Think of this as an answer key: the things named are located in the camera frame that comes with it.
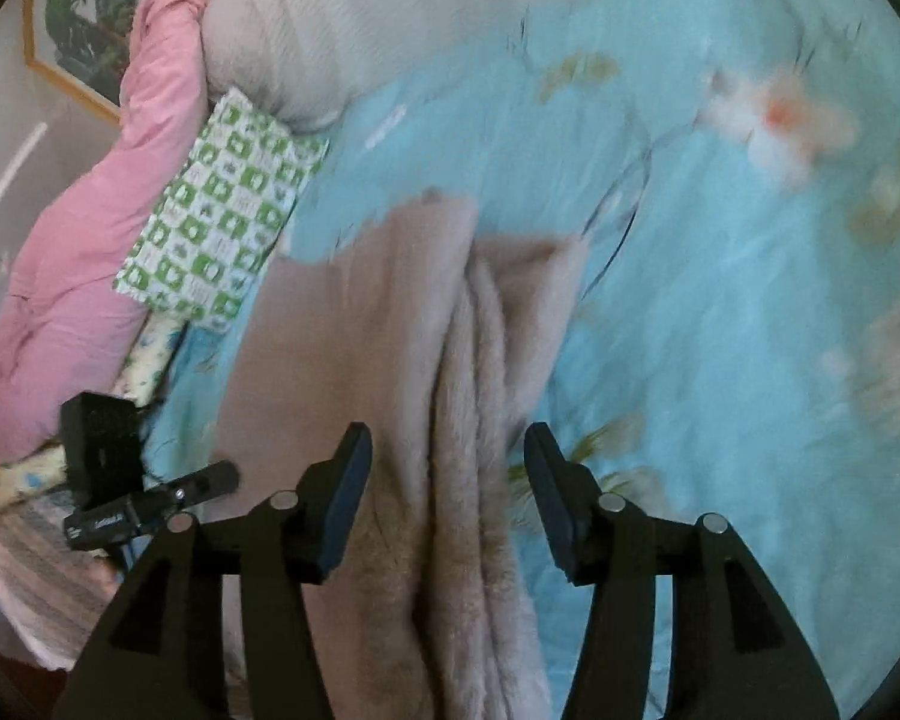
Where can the gold framed picture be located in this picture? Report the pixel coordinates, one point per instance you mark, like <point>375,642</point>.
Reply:
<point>82,22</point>

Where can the green checkered pillow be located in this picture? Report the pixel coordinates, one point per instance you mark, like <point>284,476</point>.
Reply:
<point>225,210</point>

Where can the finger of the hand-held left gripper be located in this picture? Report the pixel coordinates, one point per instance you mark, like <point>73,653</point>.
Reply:
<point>199,484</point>

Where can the blue floral bed sheet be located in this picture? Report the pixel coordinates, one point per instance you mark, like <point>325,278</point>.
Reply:
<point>720,360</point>

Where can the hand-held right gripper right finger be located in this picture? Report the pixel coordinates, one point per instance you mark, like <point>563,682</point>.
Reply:
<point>559,514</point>

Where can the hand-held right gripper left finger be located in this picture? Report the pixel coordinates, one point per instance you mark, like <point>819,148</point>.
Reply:
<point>341,514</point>

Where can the beige striped pillow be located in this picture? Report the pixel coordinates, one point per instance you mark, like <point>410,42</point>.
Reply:
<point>390,15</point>

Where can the pink quilt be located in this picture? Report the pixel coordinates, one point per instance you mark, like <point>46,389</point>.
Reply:
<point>82,255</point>

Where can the cream floral cloth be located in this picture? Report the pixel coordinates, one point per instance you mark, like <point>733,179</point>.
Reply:
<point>146,356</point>

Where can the beige knitted sweater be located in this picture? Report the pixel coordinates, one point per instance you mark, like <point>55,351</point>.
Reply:
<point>390,360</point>

